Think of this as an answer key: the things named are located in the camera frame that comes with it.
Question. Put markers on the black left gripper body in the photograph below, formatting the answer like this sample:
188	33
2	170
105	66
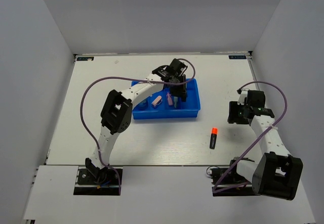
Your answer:
176	77

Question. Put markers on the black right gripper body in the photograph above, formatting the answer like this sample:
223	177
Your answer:
237	113

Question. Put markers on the pink correction tape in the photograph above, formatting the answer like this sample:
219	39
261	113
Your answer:
169	99

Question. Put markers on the black orange-capped highlighter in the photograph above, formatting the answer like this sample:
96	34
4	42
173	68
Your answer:
213	138

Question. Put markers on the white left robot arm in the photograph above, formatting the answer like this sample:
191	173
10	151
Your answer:
116	113

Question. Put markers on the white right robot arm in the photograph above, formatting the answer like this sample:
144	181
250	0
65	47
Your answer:
277	174

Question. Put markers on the blue divided plastic tray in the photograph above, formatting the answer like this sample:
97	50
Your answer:
188	109

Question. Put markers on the right corner table label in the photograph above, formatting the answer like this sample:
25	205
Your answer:
237	57

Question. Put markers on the corner table label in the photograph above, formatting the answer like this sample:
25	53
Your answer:
237	57
85	58

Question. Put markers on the left corner table label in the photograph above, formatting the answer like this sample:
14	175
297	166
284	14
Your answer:
85	58

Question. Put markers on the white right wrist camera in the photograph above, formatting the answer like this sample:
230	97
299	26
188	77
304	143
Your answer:
243	95

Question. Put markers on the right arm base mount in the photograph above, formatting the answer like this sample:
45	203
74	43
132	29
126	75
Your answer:
232	185

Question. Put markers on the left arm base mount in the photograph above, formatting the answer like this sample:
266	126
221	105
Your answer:
86	185

